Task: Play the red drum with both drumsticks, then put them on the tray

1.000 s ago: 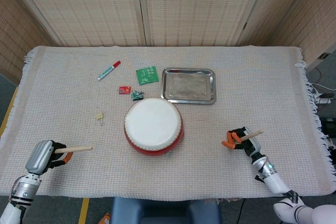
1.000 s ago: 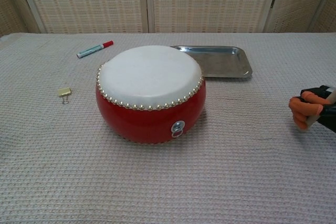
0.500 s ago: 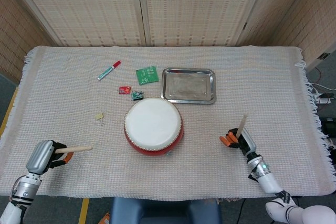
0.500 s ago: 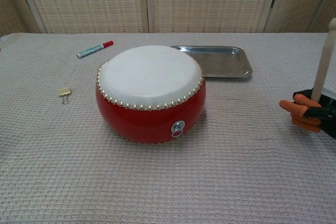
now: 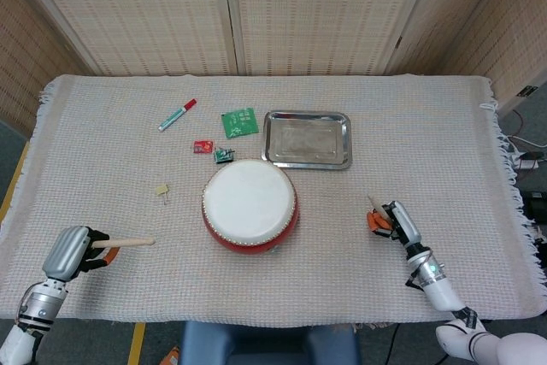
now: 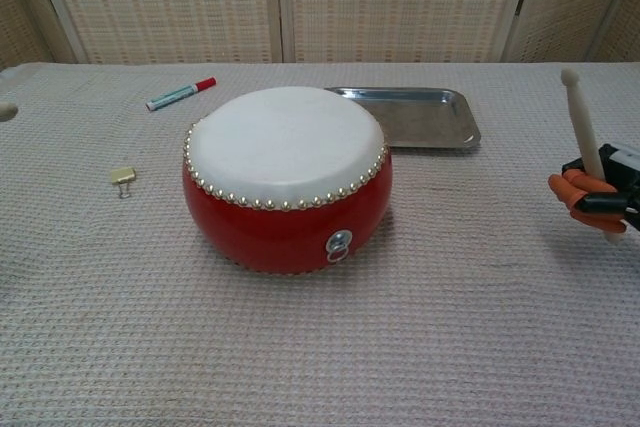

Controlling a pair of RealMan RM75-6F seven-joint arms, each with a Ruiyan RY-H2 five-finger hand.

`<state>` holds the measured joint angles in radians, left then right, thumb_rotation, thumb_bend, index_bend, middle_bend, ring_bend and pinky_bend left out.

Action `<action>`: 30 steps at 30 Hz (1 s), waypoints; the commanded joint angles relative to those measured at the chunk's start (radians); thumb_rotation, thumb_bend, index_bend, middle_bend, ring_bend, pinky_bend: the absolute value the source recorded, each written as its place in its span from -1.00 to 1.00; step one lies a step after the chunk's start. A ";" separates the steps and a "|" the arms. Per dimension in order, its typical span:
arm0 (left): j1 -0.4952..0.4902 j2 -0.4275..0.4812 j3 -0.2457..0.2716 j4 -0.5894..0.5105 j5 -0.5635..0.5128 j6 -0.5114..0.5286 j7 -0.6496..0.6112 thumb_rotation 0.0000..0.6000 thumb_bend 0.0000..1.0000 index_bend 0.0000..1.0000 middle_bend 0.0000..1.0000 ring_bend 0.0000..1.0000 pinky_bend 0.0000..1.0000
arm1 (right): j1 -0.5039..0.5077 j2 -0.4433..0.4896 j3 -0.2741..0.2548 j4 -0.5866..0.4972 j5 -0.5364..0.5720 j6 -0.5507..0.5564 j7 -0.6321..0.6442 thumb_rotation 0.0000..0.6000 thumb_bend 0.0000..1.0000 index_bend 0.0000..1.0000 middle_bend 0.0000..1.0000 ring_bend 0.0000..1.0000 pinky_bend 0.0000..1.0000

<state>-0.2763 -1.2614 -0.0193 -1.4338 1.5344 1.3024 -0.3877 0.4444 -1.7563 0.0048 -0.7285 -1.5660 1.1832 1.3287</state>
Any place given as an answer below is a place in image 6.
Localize red drum with white skin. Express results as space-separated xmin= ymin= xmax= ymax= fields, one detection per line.
xmin=181 ymin=86 xmax=394 ymax=278

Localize yellow binder clip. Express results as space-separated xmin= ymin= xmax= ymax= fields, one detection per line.
xmin=110 ymin=165 xmax=139 ymax=200

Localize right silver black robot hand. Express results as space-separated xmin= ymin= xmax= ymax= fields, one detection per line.
xmin=548 ymin=143 xmax=640 ymax=236

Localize beige woven tablecloth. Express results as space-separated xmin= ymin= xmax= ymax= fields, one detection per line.
xmin=0 ymin=61 xmax=640 ymax=427

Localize rectangular stainless steel tray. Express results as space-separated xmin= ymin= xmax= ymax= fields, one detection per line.
xmin=323 ymin=86 xmax=482 ymax=151

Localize woven bamboo folding screen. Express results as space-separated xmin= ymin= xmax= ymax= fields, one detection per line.
xmin=0 ymin=0 xmax=640 ymax=71

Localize marker pen with red cap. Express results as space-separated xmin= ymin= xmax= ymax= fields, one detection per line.
xmin=145 ymin=76 xmax=218 ymax=112

